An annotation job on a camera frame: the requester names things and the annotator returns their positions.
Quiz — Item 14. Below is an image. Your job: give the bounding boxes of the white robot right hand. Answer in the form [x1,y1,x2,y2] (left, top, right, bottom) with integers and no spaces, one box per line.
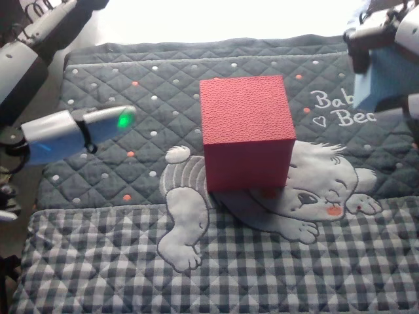
[342,9,419,124]

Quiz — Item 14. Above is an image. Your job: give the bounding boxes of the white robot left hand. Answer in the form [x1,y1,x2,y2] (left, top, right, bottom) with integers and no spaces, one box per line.
[81,105,137,145]

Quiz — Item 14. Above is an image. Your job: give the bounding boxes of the blue cube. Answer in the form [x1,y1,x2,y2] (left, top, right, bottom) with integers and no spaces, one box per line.
[352,44,414,113]

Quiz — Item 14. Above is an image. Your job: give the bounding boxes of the large red cube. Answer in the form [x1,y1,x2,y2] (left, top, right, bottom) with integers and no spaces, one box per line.
[199,75,297,193]

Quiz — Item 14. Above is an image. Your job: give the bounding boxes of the grey quilt with bear print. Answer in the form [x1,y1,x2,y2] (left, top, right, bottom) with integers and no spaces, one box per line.
[9,32,419,314]

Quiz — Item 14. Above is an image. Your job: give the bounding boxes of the black strap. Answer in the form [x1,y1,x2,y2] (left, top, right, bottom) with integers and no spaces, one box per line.
[0,253,22,297]

